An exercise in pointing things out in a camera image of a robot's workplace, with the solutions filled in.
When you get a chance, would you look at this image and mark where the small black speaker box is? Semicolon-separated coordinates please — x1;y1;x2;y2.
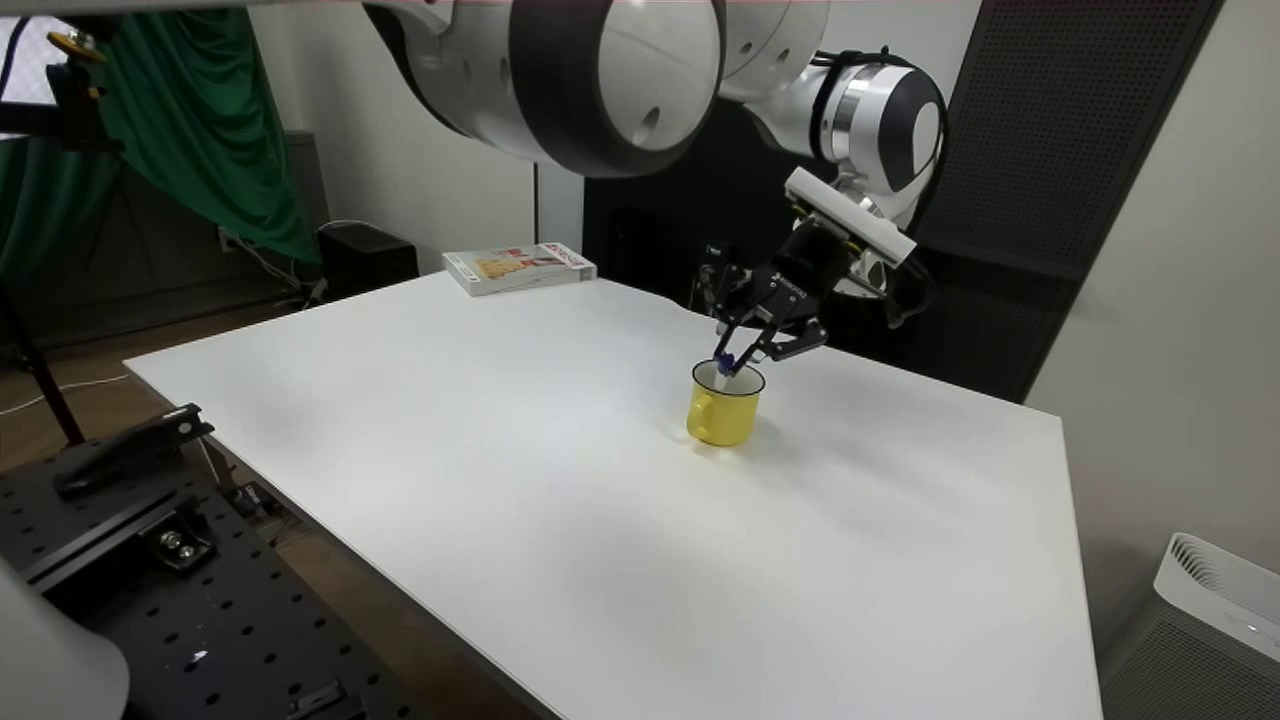
314;221;425;306

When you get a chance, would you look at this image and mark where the yellow enamel cup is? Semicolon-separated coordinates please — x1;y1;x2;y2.
684;358;771;453

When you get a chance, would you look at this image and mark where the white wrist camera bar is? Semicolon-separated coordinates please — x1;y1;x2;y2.
779;163;926;268

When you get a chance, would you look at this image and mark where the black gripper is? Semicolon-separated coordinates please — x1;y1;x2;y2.
710;216;937;371

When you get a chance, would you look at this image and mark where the black perforated breadboard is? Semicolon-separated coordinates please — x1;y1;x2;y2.
0;449;420;720

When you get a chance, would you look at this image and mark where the black clamp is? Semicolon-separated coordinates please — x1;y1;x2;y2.
54;401;221;504

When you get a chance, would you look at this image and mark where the black tripod stand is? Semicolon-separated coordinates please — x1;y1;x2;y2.
0;0;137;453

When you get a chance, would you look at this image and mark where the white air purifier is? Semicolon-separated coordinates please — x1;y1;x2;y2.
1095;528;1280;720

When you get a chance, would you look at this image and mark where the large black monitor screen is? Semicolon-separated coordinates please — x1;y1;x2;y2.
579;95;803;318

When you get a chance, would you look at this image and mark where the green curtain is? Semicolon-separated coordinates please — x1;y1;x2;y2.
0;0;325;293

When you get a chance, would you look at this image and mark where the small black mount block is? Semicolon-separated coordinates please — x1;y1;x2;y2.
150;519;221;576

